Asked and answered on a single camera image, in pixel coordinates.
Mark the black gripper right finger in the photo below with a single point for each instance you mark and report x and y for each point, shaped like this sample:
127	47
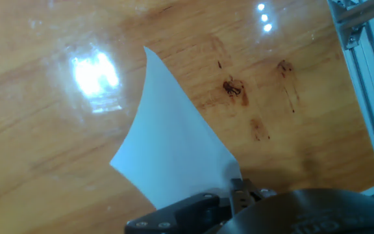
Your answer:
250	193

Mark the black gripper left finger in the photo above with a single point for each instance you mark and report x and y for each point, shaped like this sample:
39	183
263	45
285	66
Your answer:
180	214

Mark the white paper sheet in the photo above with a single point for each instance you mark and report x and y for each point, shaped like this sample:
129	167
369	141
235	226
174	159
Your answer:
167	146

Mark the metal post with base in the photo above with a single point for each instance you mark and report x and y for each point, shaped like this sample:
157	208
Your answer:
362	9

